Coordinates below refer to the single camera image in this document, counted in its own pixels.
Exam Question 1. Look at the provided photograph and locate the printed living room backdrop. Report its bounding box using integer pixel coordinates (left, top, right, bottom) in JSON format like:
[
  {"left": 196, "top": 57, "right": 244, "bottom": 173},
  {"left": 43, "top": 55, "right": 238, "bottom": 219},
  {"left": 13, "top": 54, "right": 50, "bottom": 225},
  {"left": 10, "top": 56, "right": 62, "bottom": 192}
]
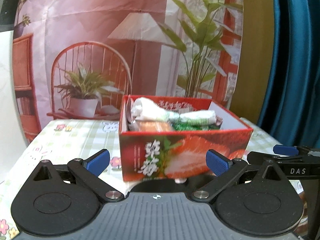
[{"left": 12, "top": 0, "right": 243, "bottom": 141}]

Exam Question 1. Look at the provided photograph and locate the blue curtain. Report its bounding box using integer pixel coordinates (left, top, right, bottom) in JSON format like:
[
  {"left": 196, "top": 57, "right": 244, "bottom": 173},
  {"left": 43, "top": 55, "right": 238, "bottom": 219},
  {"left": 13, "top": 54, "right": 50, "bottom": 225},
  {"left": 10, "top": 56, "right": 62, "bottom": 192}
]
[{"left": 258, "top": 0, "right": 319, "bottom": 148}]

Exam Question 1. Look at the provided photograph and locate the green checkered tablecloth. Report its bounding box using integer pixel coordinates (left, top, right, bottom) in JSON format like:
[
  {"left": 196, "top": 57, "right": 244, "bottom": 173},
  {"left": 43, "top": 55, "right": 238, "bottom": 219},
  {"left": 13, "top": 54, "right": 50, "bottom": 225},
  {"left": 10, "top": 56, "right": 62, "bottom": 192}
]
[{"left": 0, "top": 119, "right": 306, "bottom": 240}]

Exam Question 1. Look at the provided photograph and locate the white green wrapped packet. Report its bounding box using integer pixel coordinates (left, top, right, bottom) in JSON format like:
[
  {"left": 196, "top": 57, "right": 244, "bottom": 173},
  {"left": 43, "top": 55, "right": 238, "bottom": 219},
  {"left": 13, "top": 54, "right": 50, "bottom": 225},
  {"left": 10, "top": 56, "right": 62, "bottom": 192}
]
[{"left": 169, "top": 110, "right": 216, "bottom": 126}]

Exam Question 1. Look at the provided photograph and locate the green plastic packet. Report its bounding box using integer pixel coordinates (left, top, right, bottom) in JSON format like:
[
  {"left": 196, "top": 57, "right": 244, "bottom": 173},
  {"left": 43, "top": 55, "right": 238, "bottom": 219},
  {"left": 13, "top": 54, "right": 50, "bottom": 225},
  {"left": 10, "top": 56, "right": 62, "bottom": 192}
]
[{"left": 172, "top": 122, "right": 220, "bottom": 131}]

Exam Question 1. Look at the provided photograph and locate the orange packet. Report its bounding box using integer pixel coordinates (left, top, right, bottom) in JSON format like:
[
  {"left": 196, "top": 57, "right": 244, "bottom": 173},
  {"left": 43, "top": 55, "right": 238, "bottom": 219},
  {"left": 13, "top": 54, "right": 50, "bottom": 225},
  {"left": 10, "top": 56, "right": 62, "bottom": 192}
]
[{"left": 137, "top": 121, "right": 173, "bottom": 132}]

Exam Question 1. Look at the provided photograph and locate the red strawberry cardboard box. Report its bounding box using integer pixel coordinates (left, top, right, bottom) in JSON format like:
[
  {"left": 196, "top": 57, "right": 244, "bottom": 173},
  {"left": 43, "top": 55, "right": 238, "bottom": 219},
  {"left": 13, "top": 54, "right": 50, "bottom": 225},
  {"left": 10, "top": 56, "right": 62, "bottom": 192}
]
[{"left": 119, "top": 95, "right": 253, "bottom": 181}]

